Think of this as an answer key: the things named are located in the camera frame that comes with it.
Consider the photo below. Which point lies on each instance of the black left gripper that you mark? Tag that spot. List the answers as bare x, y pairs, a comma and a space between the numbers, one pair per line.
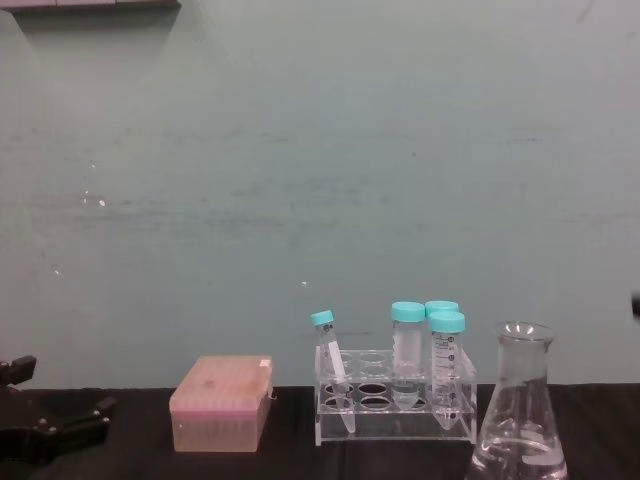
17, 447

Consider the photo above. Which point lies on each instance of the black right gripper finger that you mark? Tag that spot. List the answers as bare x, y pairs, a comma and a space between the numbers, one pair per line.
636, 305

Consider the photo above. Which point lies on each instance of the black table cloth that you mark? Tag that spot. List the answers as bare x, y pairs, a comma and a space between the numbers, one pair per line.
130, 460

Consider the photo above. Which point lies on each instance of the clear glass conical flask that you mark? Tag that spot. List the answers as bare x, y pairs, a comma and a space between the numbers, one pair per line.
520, 400

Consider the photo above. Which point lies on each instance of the pink pipette tip box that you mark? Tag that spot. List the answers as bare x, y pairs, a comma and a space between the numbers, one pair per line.
220, 400

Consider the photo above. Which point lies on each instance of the wide teal-capped centrifuge tube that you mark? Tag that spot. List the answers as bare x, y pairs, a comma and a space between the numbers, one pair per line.
407, 345
442, 306
446, 360

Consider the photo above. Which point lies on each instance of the clear acrylic tube rack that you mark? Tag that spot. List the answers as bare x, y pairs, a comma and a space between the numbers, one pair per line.
395, 427

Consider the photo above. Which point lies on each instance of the slim teal-capped centrifuge tube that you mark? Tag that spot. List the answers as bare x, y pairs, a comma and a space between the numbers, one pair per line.
332, 355

